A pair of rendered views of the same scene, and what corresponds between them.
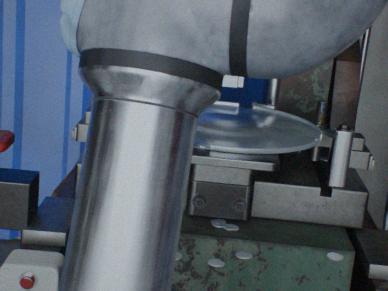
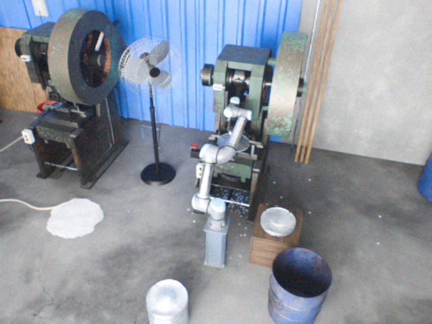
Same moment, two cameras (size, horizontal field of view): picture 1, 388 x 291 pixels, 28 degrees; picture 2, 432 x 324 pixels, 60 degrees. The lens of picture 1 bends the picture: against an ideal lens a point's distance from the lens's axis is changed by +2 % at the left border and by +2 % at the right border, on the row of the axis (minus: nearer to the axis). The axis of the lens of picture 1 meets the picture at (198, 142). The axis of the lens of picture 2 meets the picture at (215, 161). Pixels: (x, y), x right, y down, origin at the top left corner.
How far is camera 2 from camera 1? 2.31 m
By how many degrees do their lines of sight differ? 25
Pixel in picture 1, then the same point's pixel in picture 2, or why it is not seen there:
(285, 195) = (243, 154)
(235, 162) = not seen: hidden behind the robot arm
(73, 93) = not seen: hidden behind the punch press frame
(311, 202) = (248, 156)
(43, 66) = (210, 90)
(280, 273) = (239, 168)
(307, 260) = (244, 166)
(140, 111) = (207, 167)
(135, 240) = (206, 178)
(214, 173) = not seen: hidden behind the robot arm
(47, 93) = (210, 96)
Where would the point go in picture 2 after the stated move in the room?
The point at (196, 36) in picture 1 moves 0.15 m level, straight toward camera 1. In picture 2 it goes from (212, 160) to (207, 173)
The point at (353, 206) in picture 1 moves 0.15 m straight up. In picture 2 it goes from (254, 156) to (256, 143)
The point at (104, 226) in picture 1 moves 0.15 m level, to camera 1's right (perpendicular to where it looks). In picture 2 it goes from (204, 177) to (223, 180)
